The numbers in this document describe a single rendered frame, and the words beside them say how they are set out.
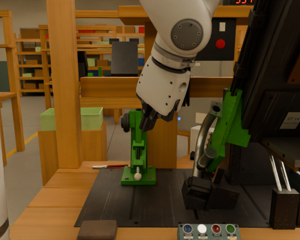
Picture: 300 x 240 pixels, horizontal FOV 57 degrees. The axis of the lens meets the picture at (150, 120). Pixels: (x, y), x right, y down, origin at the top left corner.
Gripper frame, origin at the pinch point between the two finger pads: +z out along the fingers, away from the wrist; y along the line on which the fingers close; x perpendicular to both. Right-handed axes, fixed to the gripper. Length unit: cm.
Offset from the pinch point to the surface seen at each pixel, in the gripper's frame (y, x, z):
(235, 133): -10.3, -29.9, 5.7
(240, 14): 17, -55, -19
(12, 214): 118, -22, 203
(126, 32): 497, -483, 216
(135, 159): 13.8, -21.4, 35.3
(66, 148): 44, -13, 53
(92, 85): 55, -28, 29
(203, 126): 1.4, -34.7, 13.8
